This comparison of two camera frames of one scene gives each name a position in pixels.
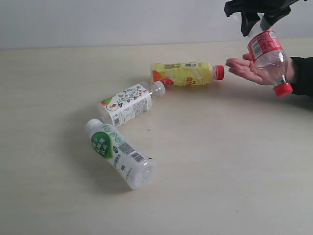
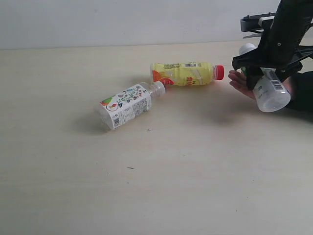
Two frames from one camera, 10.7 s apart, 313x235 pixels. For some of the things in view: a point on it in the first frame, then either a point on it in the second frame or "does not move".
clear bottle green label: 138,173 → 270,94
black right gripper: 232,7 → 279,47
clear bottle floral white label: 129,104 does not move
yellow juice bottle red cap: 187,73 does not move
